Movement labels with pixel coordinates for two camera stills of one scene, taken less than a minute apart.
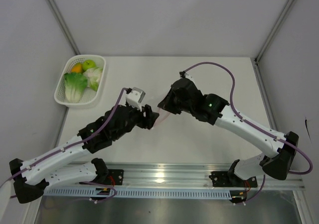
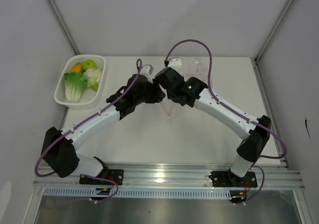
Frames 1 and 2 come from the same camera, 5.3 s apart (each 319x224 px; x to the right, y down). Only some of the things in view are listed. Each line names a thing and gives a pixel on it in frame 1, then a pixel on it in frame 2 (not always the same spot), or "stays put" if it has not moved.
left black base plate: (115, 177) stays put
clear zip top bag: (163, 115) to (192, 67)
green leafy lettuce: (75, 83) stays put
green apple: (88, 63) stays put
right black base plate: (224, 179) stays put
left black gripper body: (136, 118) to (151, 94)
